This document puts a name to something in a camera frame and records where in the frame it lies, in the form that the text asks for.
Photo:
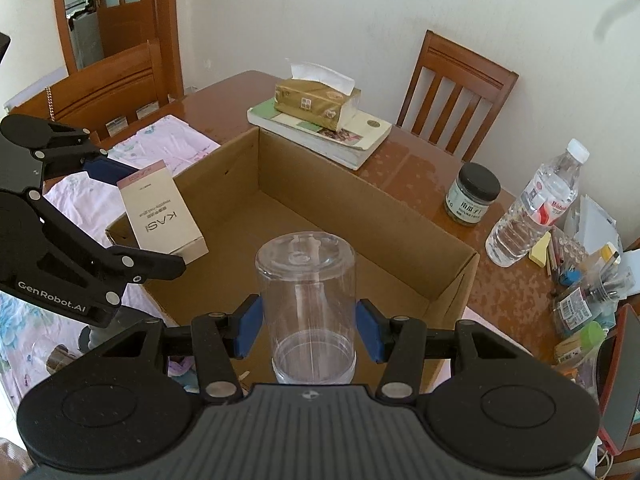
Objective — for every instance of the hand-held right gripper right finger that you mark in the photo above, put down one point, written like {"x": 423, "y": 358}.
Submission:
{"x": 370, "y": 330}

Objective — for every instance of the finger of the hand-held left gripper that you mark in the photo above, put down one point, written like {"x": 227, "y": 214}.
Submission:
{"x": 107, "y": 169}
{"x": 145, "y": 264}

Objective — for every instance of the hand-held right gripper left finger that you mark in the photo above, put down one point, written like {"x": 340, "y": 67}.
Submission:
{"x": 247, "y": 327}

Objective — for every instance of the beige carton package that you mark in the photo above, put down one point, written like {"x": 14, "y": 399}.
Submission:
{"x": 160, "y": 215}

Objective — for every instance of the clear plastic cup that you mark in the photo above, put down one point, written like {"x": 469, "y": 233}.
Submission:
{"x": 305, "y": 290}

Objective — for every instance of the brown cardboard box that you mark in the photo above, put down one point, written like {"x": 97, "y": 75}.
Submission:
{"x": 320, "y": 200}

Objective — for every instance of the pink floral tablecloth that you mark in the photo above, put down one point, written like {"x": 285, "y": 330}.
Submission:
{"x": 165, "y": 142}

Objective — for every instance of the wooden slatted chair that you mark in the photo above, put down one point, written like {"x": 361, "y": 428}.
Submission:
{"x": 100, "y": 85}
{"x": 452, "y": 90}

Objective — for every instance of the wooden door with windows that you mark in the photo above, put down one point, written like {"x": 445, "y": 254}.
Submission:
{"x": 125, "y": 15}

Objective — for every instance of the black-lidded glass jar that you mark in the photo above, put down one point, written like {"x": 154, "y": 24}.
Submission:
{"x": 472, "y": 192}

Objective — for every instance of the yellow sticky notes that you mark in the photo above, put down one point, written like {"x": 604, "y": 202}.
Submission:
{"x": 541, "y": 250}

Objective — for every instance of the clear water bottle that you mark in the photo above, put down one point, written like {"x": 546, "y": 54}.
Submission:
{"x": 535, "y": 210}

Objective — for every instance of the golden tissue pack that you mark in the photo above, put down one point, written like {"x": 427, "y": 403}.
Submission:
{"x": 315, "y": 102}

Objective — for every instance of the clear pen holder with stationery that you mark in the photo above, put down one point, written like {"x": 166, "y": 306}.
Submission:
{"x": 585, "y": 290}

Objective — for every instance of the green-capped small container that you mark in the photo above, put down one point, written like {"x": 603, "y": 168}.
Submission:
{"x": 592, "y": 334}

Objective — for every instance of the white paper sheets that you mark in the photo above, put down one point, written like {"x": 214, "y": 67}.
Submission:
{"x": 595, "y": 217}

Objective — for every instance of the red-framed black board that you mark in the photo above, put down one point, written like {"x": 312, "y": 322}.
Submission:
{"x": 620, "y": 385}

